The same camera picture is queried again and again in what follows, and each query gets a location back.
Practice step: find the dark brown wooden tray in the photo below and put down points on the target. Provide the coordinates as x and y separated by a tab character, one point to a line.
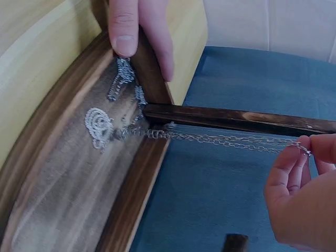
65	183

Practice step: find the blue felt mat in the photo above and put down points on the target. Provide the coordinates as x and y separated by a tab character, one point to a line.
210	197

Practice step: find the dark wooden block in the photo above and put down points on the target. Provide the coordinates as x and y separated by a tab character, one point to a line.
236	244

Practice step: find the person's left hand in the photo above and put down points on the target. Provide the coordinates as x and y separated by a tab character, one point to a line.
149	23

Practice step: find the person's right hand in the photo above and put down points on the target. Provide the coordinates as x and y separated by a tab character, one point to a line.
302	210

